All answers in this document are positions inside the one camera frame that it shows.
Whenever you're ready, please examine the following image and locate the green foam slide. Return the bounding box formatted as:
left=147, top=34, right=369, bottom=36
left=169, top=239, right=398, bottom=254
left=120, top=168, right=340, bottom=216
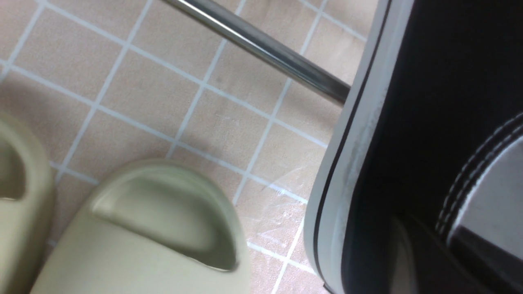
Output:
left=0, top=112, right=55, bottom=294
left=31, top=159, right=250, bottom=294

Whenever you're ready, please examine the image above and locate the left green foam slide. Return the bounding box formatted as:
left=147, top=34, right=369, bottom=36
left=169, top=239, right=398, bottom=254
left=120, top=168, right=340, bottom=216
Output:
left=0, top=112, right=55, bottom=294

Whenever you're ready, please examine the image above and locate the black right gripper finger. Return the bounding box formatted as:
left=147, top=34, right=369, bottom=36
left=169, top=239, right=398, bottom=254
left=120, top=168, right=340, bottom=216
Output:
left=389, top=215, right=486, bottom=294

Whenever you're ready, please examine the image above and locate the black canvas sneaker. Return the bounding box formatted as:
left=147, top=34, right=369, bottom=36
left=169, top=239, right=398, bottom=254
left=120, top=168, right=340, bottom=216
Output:
left=303, top=0, right=523, bottom=294

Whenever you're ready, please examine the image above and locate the silver metal shoe rack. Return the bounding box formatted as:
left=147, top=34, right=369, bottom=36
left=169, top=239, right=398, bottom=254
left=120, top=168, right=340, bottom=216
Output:
left=164, top=0, right=351, bottom=106

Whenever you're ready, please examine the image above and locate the right green foam slide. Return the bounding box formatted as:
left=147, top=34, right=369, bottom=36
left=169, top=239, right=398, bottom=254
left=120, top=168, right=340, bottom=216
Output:
left=31, top=159, right=250, bottom=294

